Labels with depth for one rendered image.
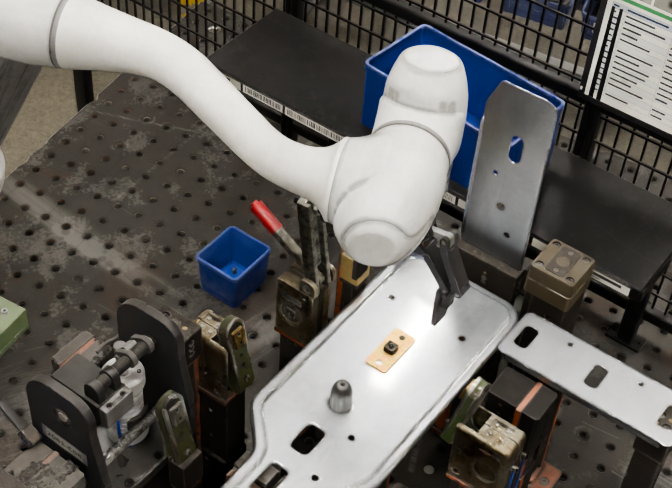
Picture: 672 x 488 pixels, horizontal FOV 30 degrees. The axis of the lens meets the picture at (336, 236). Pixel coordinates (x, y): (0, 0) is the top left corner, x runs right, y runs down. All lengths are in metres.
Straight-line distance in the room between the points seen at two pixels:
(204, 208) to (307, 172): 1.08
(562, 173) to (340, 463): 0.69
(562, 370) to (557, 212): 0.31
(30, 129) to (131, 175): 1.25
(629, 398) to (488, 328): 0.23
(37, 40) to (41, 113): 2.22
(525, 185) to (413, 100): 0.47
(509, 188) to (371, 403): 0.39
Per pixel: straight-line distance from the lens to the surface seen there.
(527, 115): 1.83
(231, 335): 1.76
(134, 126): 2.69
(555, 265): 1.96
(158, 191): 2.54
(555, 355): 1.92
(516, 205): 1.94
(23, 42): 1.65
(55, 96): 3.91
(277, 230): 1.87
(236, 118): 1.49
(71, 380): 1.65
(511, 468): 1.78
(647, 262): 2.05
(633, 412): 1.88
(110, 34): 1.61
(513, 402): 1.88
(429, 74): 1.48
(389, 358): 1.87
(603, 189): 2.15
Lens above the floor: 2.44
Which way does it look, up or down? 45 degrees down
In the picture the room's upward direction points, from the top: 5 degrees clockwise
